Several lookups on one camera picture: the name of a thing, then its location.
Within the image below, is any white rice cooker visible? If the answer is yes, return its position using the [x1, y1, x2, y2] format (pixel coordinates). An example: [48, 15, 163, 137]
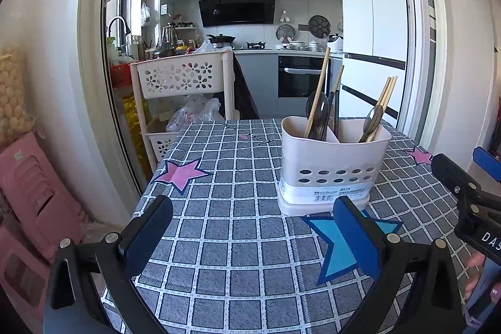
[328, 33, 345, 54]

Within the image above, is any black built-in oven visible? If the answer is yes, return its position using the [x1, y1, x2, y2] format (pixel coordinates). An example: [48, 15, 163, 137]
[278, 55, 333, 99]

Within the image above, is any dark pink plastic stool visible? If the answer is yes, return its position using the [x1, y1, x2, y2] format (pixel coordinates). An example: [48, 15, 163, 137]
[0, 224, 51, 323]

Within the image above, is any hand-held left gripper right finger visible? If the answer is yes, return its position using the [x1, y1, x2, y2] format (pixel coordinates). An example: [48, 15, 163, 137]
[333, 195, 467, 334]

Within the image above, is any countertop spice rack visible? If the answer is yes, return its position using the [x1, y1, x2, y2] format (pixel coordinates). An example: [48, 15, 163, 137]
[162, 21, 198, 53]

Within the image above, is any white plastic bag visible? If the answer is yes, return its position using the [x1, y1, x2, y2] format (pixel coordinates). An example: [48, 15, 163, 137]
[194, 38, 222, 54]

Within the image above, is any black wok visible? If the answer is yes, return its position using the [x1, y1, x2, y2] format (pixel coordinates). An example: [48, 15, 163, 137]
[206, 33, 237, 45]

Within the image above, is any black range hood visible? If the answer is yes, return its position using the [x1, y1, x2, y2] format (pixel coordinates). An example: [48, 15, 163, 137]
[196, 0, 278, 27]

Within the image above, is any dark round steamer rack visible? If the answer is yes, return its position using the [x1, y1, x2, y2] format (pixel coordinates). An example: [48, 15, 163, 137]
[308, 15, 331, 37]

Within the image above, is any yellow flower patterned chopstick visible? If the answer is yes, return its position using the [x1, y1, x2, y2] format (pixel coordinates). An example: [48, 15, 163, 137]
[366, 77, 395, 143]

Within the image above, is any beige beaded cushion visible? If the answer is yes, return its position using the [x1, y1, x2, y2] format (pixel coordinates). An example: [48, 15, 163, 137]
[0, 46, 40, 147]

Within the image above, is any white refrigerator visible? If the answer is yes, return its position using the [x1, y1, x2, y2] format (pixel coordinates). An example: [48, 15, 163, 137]
[337, 0, 411, 129]

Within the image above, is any grey round steamer rack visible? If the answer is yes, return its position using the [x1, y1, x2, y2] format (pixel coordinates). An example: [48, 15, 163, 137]
[276, 24, 296, 42]

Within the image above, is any grey checked star tablecloth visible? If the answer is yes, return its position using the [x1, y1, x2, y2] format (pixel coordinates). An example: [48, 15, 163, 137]
[100, 119, 490, 334]

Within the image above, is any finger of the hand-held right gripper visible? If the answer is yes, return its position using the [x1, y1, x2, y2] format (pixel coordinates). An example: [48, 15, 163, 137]
[431, 153, 501, 219]
[472, 146, 501, 182]

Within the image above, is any person's right hand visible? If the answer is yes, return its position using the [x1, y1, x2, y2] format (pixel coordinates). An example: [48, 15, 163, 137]
[465, 253, 487, 300]

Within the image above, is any yellow packaging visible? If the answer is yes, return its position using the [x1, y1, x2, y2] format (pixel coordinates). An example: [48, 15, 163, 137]
[123, 95, 153, 178]

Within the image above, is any red plastic basket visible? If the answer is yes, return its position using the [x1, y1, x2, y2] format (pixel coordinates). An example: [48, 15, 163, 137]
[110, 62, 136, 88]

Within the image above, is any white perforated utensil holder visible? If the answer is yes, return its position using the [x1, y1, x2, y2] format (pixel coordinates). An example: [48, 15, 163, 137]
[278, 116, 392, 216]

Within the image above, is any plain bamboo chopstick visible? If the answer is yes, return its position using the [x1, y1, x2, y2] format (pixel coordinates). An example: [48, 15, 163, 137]
[368, 75, 399, 142]
[304, 47, 332, 140]
[331, 65, 345, 100]

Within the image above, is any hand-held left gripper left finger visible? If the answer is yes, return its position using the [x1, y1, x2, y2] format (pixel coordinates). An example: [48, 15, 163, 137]
[44, 194, 174, 334]

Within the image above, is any beige perforated storage cart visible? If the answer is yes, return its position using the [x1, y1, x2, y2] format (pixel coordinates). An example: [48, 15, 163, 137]
[129, 49, 235, 172]

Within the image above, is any crumpled clear plastic bag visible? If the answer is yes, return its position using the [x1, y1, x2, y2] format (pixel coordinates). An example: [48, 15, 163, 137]
[166, 96, 225, 133]

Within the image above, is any blue patterned bamboo chopstick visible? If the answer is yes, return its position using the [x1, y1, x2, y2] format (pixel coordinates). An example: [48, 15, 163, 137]
[364, 76, 392, 143]

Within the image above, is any grey kitchen counter cabinet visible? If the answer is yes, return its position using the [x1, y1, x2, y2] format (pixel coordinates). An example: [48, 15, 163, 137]
[234, 49, 343, 119]

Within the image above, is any curved kitchen faucet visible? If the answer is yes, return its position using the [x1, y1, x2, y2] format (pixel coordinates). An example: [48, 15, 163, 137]
[107, 16, 132, 45]

